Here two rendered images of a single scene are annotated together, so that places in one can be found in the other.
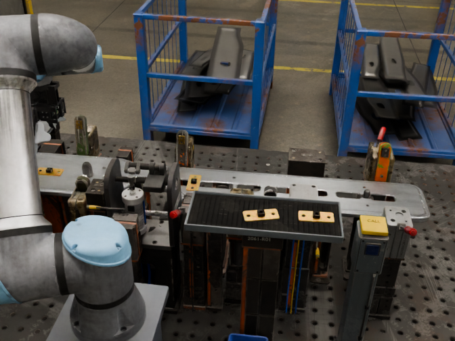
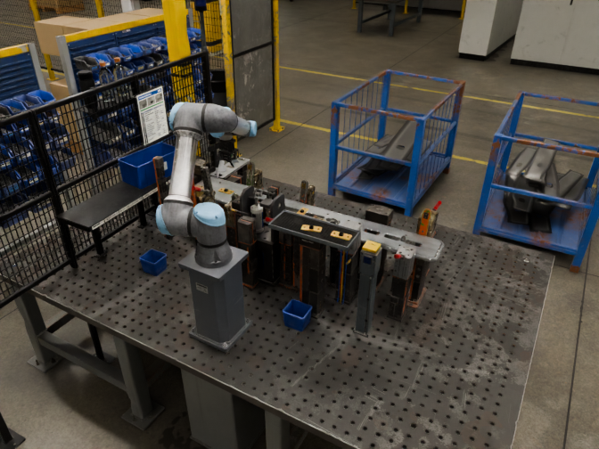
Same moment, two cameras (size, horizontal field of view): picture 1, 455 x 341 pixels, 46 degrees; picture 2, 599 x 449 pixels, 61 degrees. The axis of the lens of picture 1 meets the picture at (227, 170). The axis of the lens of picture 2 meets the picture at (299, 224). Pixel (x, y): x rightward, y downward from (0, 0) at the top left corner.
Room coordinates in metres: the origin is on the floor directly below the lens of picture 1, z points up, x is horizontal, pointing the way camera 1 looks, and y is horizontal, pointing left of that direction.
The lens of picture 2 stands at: (-0.65, -0.71, 2.30)
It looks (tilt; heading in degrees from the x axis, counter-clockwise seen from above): 32 degrees down; 22
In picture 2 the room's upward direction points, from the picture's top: straight up
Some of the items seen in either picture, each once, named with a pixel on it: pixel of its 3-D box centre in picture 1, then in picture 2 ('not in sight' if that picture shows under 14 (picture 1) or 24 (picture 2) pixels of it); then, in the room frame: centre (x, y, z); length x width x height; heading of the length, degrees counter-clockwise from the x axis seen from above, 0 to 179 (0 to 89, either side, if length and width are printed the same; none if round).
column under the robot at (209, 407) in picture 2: not in sight; (226, 385); (0.76, 0.24, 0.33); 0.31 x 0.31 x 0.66; 83
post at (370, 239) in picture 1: (359, 294); (366, 291); (1.00, -0.35, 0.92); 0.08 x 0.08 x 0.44; 84
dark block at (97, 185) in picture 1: (106, 244); (242, 235); (1.20, 0.35, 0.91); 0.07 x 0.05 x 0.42; 174
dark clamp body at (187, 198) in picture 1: (194, 253); (289, 251); (1.19, 0.09, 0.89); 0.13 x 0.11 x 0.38; 174
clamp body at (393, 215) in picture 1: (386, 264); (401, 284); (1.16, -0.47, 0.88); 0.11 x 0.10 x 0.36; 174
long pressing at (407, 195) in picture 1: (200, 183); (306, 213); (1.39, 0.08, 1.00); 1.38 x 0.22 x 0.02; 84
